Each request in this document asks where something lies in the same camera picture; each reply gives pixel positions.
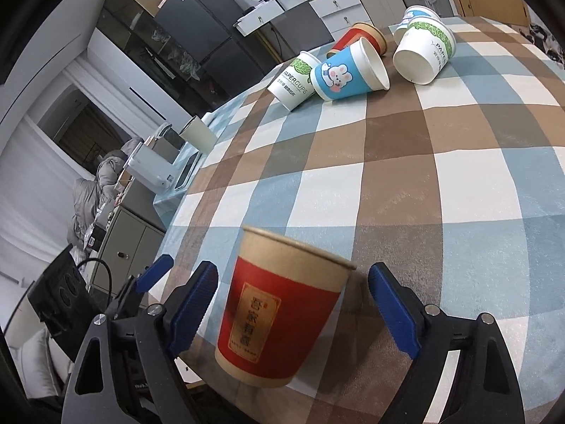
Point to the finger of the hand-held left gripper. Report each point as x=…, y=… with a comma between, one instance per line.
x=154, y=273

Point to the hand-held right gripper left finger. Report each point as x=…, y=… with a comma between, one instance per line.
x=189, y=313

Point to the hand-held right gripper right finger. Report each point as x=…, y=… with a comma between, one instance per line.
x=395, y=313

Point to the red paper cup gold label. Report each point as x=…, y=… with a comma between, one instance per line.
x=273, y=313

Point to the beige paper cup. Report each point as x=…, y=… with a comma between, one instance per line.
x=198, y=134

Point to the white paper cup green leaves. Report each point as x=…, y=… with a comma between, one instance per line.
x=426, y=55
x=293, y=81

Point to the blue paper cup bunny print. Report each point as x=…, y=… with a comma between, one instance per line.
x=348, y=73

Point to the white paper cup colourful print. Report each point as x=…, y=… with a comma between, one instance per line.
x=415, y=13

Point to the grey metal cabinet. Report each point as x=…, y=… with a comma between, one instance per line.
x=128, y=240

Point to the white cushion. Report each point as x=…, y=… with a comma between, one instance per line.
x=33, y=362

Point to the white desktop appliance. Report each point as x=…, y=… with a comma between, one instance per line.
x=154, y=163

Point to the checked blanket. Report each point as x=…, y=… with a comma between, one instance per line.
x=397, y=172

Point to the dark glass cabinet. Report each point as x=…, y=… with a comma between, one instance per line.
x=132, y=39

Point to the black refrigerator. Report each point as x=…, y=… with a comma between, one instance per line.
x=198, y=17

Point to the white drawer cabinet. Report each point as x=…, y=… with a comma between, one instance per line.
x=318, y=0

